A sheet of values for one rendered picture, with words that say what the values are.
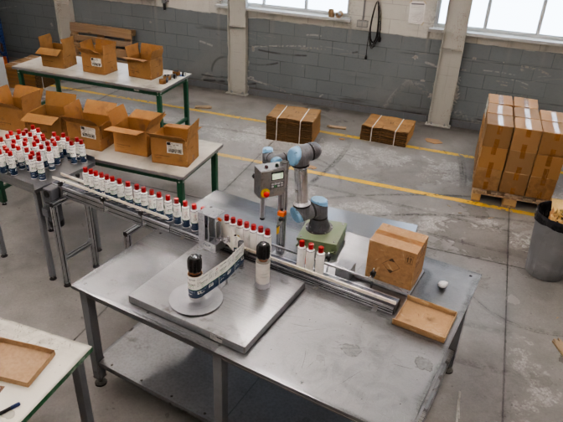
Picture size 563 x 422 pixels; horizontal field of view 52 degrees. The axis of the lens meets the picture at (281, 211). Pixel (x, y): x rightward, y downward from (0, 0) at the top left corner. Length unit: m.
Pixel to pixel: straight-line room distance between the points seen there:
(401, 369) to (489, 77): 6.06
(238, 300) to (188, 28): 6.87
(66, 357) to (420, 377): 1.82
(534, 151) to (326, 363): 4.08
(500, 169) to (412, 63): 2.66
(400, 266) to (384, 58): 5.51
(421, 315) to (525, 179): 3.44
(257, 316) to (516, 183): 4.09
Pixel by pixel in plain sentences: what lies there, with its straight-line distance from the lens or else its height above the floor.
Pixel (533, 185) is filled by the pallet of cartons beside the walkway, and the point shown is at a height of 0.29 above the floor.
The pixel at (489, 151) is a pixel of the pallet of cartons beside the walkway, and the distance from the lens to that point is 6.51.
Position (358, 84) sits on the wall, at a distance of 8.87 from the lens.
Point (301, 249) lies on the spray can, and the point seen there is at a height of 1.03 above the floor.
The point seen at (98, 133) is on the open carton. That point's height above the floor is 0.95.
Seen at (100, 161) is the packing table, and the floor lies 0.77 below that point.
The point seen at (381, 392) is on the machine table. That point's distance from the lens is 2.98.
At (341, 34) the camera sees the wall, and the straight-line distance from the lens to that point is 8.76.
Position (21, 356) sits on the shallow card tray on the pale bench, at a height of 0.80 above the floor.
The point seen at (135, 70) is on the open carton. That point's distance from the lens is 7.62.
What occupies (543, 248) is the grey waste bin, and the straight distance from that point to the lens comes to 5.47.
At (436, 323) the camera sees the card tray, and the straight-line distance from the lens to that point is 3.44.
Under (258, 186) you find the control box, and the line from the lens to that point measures 3.50.
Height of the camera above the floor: 2.97
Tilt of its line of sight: 30 degrees down
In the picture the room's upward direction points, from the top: 3 degrees clockwise
